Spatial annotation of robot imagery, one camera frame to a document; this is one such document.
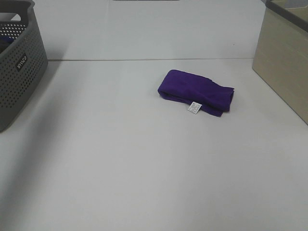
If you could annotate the purple towel with white tag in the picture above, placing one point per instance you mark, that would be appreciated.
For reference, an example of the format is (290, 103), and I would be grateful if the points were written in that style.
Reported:
(187, 88)

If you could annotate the grey perforated plastic basket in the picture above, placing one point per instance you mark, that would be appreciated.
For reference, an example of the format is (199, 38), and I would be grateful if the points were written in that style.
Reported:
(23, 63)

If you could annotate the beige storage bin grey rim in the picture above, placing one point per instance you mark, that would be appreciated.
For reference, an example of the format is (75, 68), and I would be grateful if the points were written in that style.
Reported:
(281, 56)

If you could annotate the dark cloth inside basket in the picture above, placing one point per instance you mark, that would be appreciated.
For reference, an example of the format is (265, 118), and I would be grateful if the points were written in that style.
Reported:
(5, 42)

